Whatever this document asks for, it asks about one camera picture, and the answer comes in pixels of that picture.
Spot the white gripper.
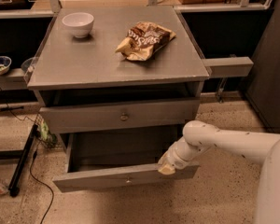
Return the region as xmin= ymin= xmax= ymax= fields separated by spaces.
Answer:
xmin=158 ymin=143 xmax=195 ymax=175

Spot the grey drawer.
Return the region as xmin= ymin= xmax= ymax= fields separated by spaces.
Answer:
xmin=40 ymin=98 xmax=200 ymax=133
xmin=53 ymin=131 xmax=199 ymax=192

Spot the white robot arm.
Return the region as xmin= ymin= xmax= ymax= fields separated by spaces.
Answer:
xmin=158 ymin=120 xmax=280 ymax=224

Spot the grey drawer cabinet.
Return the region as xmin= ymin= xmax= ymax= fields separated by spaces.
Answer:
xmin=26 ymin=5 xmax=210 ymax=170

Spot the grey top drawer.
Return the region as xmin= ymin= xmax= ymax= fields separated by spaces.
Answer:
xmin=40 ymin=98 xmax=200 ymax=133

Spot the grey side shelf bar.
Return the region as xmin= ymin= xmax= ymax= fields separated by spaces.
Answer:
xmin=203 ymin=57 xmax=254 ymax=78

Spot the brown chip bag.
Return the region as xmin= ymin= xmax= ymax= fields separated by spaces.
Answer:
xmin=116 ymin=21 xmax=176 ymax=62

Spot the black metal table leg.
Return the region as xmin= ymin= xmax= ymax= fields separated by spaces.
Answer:
xmin=8 ymin=124 xmax=37 ymax=197

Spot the white ceramic bowl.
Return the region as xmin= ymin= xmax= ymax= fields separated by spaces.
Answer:
xmin=62 ymin=12 xmax=94 ymax=38

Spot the clear plastic cup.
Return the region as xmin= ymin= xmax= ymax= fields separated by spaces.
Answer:
xmin=21 ymin=57 xmax=38 ymax=73

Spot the grey left shelf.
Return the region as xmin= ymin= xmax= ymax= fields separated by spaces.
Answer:
xmin=0 ymin=68 xmax=27 ymax=91

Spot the blue patterned bowl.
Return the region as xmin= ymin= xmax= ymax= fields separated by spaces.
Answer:
xmin=0 ymin=56 xmax=12 ymax=76

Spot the wire basket with green item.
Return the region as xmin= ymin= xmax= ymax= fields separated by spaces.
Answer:
xmin=35 ymin=115 xmax=58 ymax=148

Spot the black floor cable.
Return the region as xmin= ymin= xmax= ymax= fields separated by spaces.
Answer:
xmin=0 ymin=77 xmax=55 ymax=224

